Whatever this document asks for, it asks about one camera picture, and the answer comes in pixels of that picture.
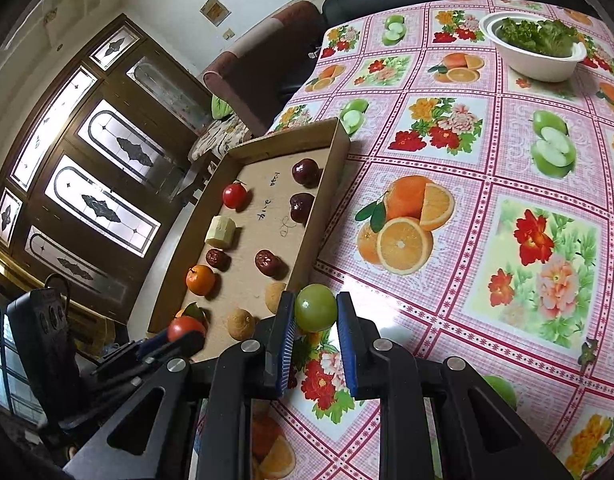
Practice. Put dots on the pale yellow banana chunk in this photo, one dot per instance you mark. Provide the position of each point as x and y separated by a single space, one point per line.
221 232

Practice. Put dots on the small dark stem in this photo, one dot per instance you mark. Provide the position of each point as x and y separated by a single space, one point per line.
589 352

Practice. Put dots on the white bowl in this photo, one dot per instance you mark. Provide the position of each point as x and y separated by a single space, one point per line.
537 67

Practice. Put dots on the green grape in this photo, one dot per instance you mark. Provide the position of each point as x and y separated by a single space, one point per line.
316 307

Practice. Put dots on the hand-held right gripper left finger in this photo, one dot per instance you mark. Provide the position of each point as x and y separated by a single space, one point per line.
287 345

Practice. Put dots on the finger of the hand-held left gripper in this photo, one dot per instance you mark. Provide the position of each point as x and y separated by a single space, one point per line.
184 349
149 345

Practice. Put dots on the green lettuce leaves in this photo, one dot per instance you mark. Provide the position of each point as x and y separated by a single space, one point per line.
537 35

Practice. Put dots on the wooden glass panel door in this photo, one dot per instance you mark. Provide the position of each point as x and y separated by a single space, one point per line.
112 160

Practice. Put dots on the brown striped armchair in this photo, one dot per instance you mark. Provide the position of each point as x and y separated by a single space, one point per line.
257 60

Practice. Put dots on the wall outlet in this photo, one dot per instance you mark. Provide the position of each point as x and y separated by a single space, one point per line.
229 34

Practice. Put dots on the red tomato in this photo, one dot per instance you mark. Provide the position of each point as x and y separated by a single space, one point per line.
233 196
184 328

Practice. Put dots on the white wall paper sheet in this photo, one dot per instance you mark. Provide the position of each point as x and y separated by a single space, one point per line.
67 10

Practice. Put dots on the dark red plum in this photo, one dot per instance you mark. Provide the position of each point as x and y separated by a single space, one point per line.
301 208
305 172

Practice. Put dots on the small yellow wall picture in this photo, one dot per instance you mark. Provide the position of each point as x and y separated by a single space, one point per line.
214 10

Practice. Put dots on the shallow cardboard box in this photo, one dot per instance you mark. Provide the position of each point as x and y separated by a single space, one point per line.
257 240

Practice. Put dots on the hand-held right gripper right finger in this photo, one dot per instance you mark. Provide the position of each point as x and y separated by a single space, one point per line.
348 350

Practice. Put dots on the green cushion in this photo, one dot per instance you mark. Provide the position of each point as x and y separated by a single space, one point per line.
219 107

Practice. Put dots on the floral cushion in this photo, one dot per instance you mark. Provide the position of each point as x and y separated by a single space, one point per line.
217 140

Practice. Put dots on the orange tangerine with leaf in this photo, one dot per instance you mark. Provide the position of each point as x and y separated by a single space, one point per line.
193 311

